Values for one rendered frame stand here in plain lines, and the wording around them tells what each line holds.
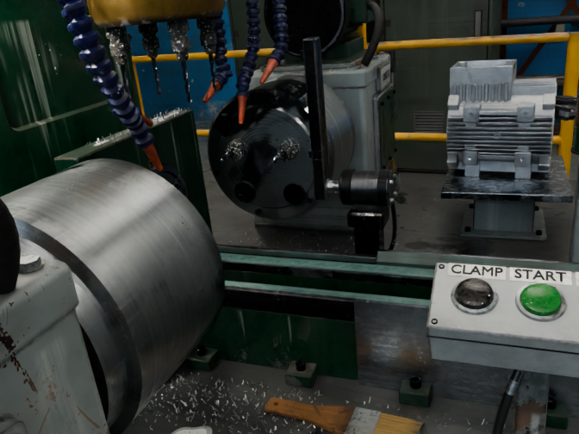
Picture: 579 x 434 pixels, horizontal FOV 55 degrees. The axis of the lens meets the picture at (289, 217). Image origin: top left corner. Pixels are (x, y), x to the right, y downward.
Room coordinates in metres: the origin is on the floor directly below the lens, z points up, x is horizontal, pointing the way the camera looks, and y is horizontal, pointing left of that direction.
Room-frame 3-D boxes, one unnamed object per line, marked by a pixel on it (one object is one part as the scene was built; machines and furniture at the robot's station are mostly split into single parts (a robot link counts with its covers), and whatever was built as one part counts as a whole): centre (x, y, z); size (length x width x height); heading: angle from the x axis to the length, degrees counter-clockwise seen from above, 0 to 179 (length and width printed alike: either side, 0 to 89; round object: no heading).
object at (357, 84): (1.35, -0.11, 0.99); 0.35 x 0.31 x 0.37; 158
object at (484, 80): (1.17, -0.43, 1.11); 0.12 x 0.11 x 0.07; 63
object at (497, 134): (1.15, -0.47, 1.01); 0.20 x 0.19 x 0.19; 63
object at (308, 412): (0.57, -0.04, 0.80); 0.21 x 0.05 x 0.01; 65
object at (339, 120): (1.10, -0.02, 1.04); 0.41 x 0.25 x 0.25; 158
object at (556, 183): (1.13, -0.47, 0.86); 0.27 x 0.24 x 0.12; 158
